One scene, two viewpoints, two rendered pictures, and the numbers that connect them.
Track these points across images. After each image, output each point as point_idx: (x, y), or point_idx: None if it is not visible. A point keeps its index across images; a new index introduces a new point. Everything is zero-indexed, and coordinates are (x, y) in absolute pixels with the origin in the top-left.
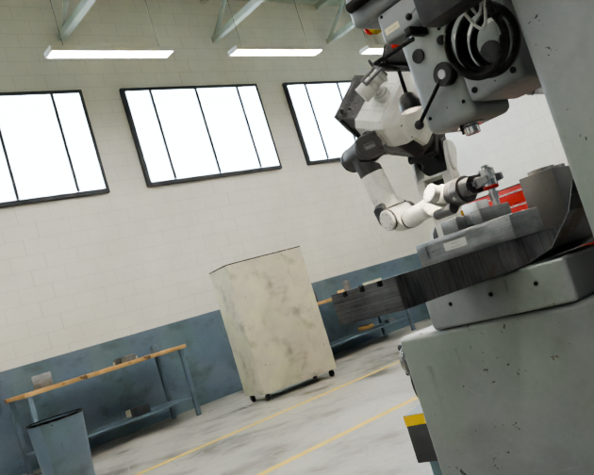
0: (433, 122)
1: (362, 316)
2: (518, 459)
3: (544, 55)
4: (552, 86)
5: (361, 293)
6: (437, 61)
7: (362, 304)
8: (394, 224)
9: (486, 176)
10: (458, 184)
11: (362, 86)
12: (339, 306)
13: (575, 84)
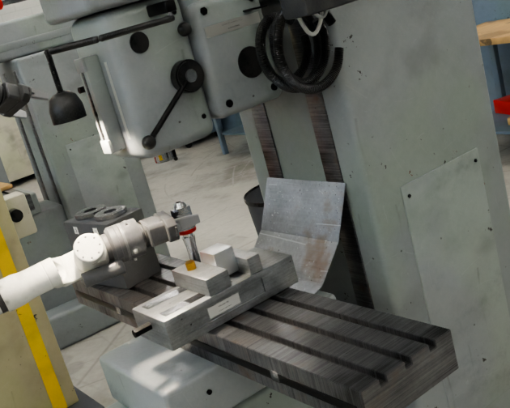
0: (157, 141)
1: (405, 401)
2: None
3: (355, 78)
4: (361, 112)
5: (407, 369)
6: (169, 57)
7: (407, 384)
8: None
9: (197, 215)
10: (150, 229)
11: None
12: (373, 403)
13: (379, 112)
